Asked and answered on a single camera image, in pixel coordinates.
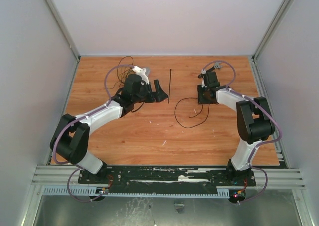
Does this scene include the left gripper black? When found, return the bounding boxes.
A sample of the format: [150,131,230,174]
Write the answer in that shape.
[133,79,168,103]

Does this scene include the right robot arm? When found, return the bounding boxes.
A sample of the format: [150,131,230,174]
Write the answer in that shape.
[197,70,275,185]

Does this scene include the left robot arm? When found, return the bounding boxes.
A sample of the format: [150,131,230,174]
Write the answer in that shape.
[50,74,168,184]

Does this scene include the black zip tie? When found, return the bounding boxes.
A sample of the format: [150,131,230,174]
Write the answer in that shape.
[168,69,172,104]

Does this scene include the black adjustable wrench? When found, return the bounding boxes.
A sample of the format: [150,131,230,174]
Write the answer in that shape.
[198,62,223,79]

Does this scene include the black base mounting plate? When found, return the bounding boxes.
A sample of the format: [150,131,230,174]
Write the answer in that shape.
[78,166,256,194]

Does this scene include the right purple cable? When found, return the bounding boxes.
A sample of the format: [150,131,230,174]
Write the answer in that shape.
[201,60,284,207]

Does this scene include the purple cable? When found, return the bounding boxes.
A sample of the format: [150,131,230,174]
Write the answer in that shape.
[201,60,284,207]
[51,64,135,203]

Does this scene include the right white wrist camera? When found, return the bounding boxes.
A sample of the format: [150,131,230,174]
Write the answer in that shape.
[201,69,208,88]

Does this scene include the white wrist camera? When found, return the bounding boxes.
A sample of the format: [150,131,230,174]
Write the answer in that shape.
[132,66,150,84]
[201,69,208,88]

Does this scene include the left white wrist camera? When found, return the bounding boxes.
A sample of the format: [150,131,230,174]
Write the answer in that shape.
[132,66,150,84]

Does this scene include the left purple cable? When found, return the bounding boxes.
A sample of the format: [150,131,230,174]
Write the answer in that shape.
[51,64,135,203]

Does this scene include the aluminium front rail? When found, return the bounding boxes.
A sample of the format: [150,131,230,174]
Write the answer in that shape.
[31,165,305,189]

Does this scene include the grey slotted cable duct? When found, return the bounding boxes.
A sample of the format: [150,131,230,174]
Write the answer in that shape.
[41,185,230,198]

